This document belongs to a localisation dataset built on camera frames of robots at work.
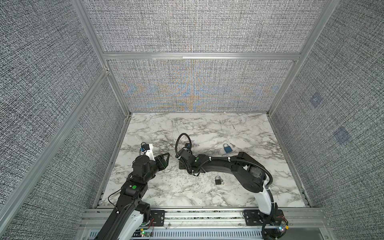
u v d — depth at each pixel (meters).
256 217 0.73
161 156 0.70
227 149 0.99
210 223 0.73
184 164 0.71
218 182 0.84
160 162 0.68
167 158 0.75
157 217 0.73
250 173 0.52
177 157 0.70
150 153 0.70
